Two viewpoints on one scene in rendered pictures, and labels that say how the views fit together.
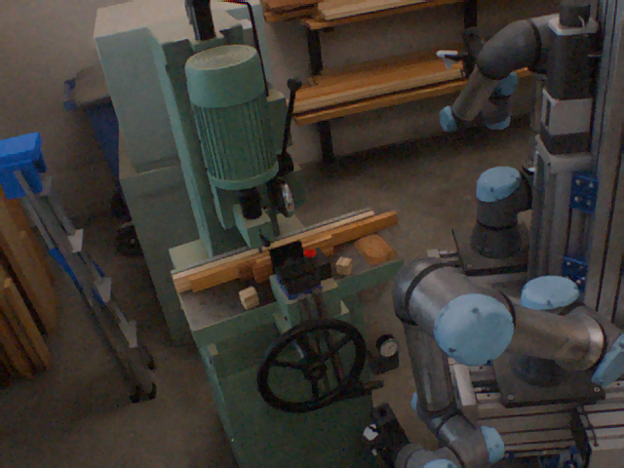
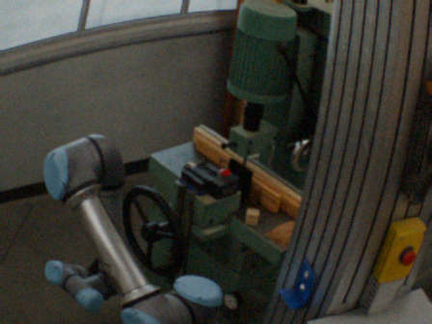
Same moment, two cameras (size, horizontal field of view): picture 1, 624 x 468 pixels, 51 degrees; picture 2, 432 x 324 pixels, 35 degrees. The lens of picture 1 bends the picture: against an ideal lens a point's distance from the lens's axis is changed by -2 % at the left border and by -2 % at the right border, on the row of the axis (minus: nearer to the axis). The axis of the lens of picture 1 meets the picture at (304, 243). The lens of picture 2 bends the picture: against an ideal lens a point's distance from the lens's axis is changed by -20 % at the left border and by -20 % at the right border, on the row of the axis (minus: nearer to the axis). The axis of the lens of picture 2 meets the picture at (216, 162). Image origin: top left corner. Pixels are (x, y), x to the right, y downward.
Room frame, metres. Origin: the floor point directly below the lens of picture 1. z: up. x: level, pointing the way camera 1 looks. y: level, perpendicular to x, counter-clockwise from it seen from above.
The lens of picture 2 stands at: (0.34, -1.74, 2.20)
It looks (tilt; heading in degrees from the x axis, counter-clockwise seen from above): 30 degrees down; 60
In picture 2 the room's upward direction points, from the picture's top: 9 degrees clockwise
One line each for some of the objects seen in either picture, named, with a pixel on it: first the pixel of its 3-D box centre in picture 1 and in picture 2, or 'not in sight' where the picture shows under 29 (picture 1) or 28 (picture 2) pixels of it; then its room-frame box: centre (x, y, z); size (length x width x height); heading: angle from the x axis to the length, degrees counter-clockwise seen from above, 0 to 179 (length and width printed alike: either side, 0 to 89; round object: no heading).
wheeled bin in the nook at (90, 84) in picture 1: (146, 152); not in sight; (3.34, 0.78, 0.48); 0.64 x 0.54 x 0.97; 101
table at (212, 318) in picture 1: (296, 290); (225, 204); (1.42, 0.04, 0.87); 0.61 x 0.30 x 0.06; 106
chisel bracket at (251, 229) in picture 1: (254, 225); (253, 140); (1.52, 0.13, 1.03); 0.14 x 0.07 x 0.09; 16
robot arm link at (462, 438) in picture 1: (469, 446); (87, 292); (0.85, -0.27, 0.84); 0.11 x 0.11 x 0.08; 21
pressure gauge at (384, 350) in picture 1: (386, 346); (233, 301); (1.37, -0.19, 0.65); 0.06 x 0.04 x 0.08; 106
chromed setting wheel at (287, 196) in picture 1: (283, 197); (305, 152); (1.66, 0.04, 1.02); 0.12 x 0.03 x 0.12; 16
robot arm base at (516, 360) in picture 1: (543, 347); not in sight; (1.06, -0.50, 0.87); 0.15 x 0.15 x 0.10
